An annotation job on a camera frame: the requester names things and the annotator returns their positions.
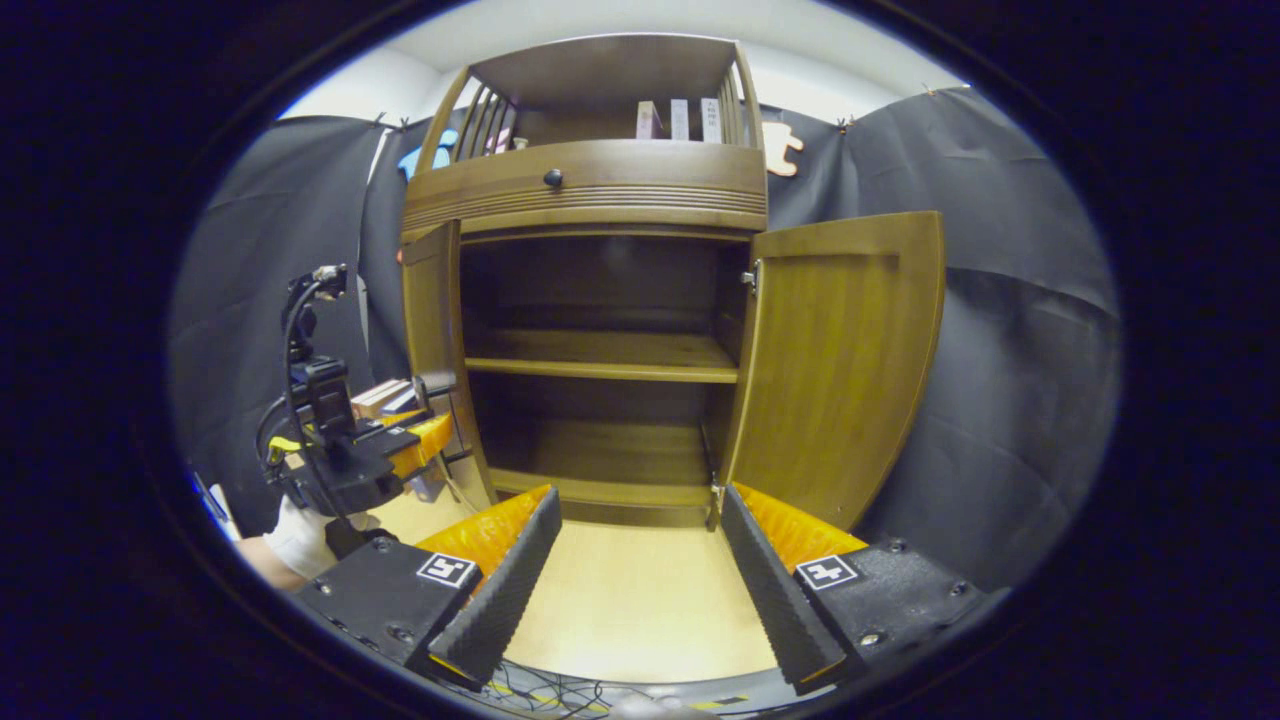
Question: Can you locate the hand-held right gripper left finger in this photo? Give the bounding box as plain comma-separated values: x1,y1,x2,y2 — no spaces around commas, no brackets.
294,484,564,692

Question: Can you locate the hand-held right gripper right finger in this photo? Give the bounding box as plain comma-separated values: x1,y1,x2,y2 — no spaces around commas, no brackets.
717,482,988,697

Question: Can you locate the wooden shoe cabinet door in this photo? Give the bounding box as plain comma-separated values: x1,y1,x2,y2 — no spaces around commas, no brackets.
720,209,947,532
399,219,498,513

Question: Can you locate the wooden double-door shoe cabinet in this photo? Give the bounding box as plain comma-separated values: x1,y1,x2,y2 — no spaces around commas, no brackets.
397,32,772,530

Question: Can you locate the black backdrop cloth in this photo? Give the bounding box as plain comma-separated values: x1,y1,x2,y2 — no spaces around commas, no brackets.
167,87,1122,593

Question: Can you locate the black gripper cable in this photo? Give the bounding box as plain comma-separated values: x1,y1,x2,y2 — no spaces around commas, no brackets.
254,264,351,471

